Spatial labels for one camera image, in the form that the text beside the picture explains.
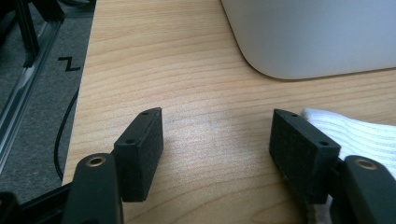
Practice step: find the white ribbed sock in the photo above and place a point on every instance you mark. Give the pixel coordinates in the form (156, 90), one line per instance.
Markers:
(361, 137)

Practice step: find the aluminium floor rail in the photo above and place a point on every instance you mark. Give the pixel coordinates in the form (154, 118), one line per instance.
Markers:
(18, 99)

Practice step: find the white divided storage box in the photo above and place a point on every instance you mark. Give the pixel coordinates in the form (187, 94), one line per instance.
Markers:
(311, 31)

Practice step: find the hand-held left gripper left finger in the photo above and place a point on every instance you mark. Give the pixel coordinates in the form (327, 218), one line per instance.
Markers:
(138, 161)

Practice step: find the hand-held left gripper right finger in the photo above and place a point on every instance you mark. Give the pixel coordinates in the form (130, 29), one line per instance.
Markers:
(299, 152)

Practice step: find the black metal stand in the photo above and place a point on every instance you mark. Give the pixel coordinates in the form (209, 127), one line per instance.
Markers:
(28, 37)

